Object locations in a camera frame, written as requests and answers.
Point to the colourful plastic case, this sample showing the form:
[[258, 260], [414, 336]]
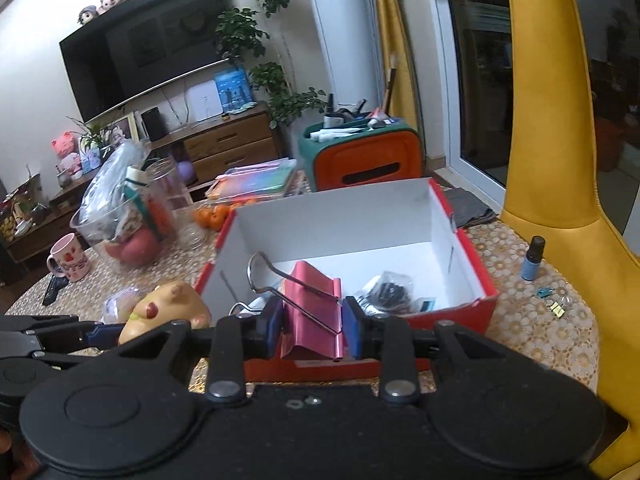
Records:
[[255, 180]]

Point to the small potted orchid plant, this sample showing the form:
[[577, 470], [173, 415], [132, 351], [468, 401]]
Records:
[[95, 135]]

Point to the makeup brush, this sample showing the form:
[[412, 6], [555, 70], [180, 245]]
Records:
[[391, 87]]

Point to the blue box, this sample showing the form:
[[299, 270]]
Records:
[[234, 89]]

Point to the pink plush toy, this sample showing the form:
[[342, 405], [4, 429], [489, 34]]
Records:
[[66, 152]]

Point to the yellow curtain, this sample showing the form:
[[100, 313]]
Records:
[[395, 20]]

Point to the white flat panel box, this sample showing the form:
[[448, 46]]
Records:
[[204, 102]]

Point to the clear packet of dark items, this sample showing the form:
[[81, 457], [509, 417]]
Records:
[[390, 294]]

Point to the clear glass jar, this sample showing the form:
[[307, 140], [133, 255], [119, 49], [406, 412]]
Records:
[[177, 200]]

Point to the small gold binder clip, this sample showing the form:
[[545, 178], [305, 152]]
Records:
[[559, 307]]

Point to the wrapped white bun packet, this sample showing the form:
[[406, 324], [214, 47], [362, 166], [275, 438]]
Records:
[[117, 307]]

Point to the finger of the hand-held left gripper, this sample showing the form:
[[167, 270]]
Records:
[[107, 334]]

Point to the black television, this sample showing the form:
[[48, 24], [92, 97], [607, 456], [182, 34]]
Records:
[[145, 45]]

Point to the white photo frame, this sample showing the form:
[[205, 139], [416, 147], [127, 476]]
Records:
[[125, 129]]

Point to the black remote control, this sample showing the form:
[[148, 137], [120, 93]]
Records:
[[54, 291]]

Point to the green orange storage bin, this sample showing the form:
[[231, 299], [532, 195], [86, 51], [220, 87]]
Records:
[[370, 160]]

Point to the wooden television cabinet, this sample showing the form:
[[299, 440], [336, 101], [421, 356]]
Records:
[[235, 142]]

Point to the green leafy houseplant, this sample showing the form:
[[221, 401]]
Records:
[[250, 35]]

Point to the white pouch green ribbon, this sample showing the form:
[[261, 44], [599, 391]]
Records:
[[136, 179]]

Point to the red apple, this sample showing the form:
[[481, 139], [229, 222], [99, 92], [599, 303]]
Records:
[[135, 249]]

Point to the glass balcony door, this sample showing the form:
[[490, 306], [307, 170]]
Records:
[[475, 60]]

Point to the grey cloth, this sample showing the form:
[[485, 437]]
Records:
[[467, 207]]

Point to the clear plastic bag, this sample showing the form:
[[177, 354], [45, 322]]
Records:
[[112, 180]]

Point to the black speaker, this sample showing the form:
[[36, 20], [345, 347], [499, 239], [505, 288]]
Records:
[[154, 125]]

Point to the pink binder clip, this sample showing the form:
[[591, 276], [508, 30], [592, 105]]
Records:
[[310, 310]]

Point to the red cardboard box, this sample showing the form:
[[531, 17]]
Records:
[[350, 220]]

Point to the yellow chair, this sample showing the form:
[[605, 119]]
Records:
[[550, 110]]

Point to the white standing air conditioner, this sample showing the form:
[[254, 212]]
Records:
[[345, 35]]

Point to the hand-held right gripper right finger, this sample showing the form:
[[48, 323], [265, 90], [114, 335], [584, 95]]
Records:
[[352, 327]]

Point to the tangerine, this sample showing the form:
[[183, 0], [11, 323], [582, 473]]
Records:
[[202, 216], [219, 220]]

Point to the yellow hamster toy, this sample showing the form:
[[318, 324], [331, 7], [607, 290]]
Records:
[[170, 307]]

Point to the clear plastic fruit bowl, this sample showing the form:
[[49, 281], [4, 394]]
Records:
[[87, 232]]

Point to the small blue bottle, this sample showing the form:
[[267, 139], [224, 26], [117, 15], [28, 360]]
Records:
[[532, 262]]

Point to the small doll figure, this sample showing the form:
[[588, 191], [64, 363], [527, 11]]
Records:
[[110, 4], [88, 15]]

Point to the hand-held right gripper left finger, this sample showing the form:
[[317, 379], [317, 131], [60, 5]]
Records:
[[274, 327]]

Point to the pink mug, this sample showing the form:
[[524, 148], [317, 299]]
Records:
[[72, 259]]

